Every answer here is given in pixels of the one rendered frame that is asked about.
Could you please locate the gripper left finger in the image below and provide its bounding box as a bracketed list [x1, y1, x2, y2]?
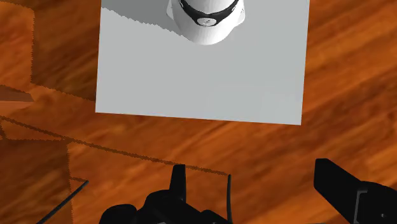
[143, 164, 231, 224]

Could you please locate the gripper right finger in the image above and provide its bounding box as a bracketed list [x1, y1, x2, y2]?
[313, 158, 397, 224]

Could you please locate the grey robot stand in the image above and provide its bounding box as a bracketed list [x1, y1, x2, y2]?
[94, 0, 310, 126]

